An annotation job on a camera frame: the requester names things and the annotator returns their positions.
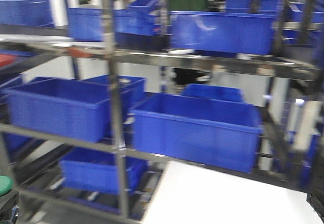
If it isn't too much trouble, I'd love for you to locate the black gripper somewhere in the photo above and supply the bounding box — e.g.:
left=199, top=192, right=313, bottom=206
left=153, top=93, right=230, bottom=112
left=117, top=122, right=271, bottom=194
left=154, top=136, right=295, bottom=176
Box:
left=1, top=190, right=19, bottom=223

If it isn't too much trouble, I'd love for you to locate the steel shelving rack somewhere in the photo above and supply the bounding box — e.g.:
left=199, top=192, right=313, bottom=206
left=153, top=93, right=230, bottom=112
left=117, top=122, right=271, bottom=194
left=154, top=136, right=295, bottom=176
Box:
left=1, top=0, right=323, bottom=222

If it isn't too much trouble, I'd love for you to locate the blue bin behind lower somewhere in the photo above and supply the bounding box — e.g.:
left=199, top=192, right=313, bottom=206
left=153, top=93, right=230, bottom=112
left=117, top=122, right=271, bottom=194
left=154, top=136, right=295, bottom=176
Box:
left=180, top=83, right=245, bottom=103

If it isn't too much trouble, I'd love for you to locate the blue bin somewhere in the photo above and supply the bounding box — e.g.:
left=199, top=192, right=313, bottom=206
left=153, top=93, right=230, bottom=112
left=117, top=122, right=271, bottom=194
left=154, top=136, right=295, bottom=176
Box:
left=131, top=93, right=263, bottom=172
left=4, top=77, right=134, bottom=143
left=180, top=83, right=245, bottom=103

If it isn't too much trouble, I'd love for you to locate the blue bin upper shelf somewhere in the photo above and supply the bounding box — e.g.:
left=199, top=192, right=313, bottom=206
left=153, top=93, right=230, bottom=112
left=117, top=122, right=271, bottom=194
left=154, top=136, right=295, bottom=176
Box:
left=170, top=11, right=275, bottom=55

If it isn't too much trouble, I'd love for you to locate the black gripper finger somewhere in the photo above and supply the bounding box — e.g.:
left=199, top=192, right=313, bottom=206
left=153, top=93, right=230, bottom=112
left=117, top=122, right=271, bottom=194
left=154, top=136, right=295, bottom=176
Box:
left=307, top=188, right=324, bottom=221

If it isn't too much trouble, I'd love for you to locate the blue bin far left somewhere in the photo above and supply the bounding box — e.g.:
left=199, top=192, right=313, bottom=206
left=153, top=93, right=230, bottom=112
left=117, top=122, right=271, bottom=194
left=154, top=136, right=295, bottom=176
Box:
left=4, top=77, right=134, bottom=143

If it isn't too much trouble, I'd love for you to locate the green push button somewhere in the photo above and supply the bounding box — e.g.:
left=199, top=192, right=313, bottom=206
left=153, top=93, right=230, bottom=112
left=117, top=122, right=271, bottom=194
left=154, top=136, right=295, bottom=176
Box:
left=0, top=175, right=13, bottom=197

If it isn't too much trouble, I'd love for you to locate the blue bin lower left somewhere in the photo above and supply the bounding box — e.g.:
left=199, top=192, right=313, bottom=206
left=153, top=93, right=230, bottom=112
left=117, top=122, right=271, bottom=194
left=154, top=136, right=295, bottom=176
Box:
left=131, top=93, right=263, bottom=172

